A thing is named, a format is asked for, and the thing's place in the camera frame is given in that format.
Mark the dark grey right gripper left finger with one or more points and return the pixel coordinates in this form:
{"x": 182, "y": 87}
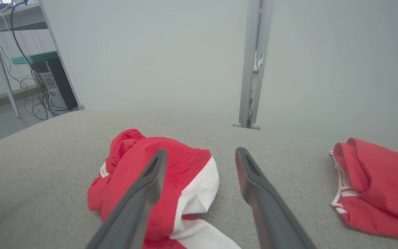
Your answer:
{"x": 133, "y": 214}

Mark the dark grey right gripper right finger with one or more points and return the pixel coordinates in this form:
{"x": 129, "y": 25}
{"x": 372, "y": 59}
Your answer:
{"x": 271, "y": 218}

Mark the red shorts with white stripes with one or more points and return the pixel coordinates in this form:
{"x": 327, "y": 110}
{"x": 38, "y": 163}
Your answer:
{"x": 185, "y": 162}

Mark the red Bulls basketball jersey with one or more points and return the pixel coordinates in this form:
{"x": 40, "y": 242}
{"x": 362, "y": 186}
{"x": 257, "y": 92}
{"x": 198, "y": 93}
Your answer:
{"x": 385, "y": 190}

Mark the black computer tower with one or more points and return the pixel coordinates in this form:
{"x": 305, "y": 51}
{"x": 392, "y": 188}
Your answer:
{"x": 64, "y": 86}

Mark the teal desk tray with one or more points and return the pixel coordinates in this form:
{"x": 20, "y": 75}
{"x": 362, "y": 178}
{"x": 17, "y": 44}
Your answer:
{"x": 33, "y": 58}

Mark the grey partition panel end post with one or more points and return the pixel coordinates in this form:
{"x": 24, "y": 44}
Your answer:
{"x": 81, "y": 106}

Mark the grey partition joint post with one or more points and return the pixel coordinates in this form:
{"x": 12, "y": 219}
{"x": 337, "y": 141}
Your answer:
{"x": 250, "y": 69}

